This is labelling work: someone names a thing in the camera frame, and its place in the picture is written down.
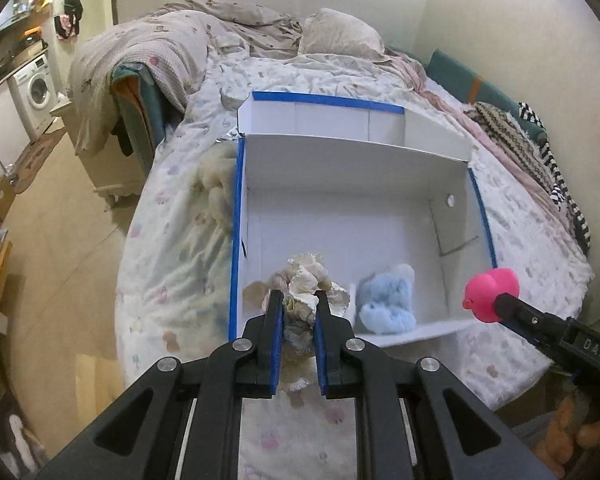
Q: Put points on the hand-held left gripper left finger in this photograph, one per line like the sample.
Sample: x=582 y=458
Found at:
x=276 y=345

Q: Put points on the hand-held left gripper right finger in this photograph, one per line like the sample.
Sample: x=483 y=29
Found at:
x=321 y=345

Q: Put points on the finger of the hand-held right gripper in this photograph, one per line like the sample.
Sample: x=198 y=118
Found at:
x=527 y=317

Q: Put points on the pink rubber toy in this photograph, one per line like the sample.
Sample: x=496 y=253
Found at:
x=490 y=292

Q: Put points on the beige satin scrunchie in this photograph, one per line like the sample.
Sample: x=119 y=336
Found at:
x=305 y=280

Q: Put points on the light blue fluffy scrunchie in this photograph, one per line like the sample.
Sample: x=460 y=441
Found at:
x=385 y=300

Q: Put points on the blue and white cardboard box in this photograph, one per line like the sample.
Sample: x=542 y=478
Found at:
x=330 y=220

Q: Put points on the person's right hand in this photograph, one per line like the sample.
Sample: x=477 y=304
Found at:
x=572 y=425

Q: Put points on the bed with printed sheet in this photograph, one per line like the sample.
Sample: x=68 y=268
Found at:
x=180 y=270

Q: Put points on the black and white striped cloth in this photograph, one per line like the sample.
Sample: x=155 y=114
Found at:
x=562 y=195

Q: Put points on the cream fluffy plush item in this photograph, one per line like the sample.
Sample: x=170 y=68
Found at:
x=215 y=185

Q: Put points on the brown knit patterned blanket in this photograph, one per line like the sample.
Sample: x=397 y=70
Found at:
x=505 y=130

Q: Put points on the crinkled clear plastic wrap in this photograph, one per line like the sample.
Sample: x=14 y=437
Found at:
x=229 y=136

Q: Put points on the pink blanket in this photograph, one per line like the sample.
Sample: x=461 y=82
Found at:
x=440 y=95

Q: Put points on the black hanging cloth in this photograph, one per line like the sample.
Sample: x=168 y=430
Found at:
x=124 y=140

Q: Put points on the teal padded bed panel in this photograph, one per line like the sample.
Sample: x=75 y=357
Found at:
x=450 y=72
x=147 y=110

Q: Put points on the brown doormat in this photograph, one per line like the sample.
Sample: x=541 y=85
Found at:
x=35 y=160

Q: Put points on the beige pillow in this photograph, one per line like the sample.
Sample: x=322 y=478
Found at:
x=340 y=32

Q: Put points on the beige patterned quilt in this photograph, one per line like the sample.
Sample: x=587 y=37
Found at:
x=170 y=45

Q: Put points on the white kitchen cabinets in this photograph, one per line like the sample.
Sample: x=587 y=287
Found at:
x=0 y=135

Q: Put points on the white washing machine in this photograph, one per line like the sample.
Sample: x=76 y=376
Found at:
x=32 y=90

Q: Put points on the pink hanging garment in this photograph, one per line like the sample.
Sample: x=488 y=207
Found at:
x=66 y=26

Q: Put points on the black hanging garment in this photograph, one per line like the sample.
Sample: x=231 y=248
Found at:
x=73 y=5

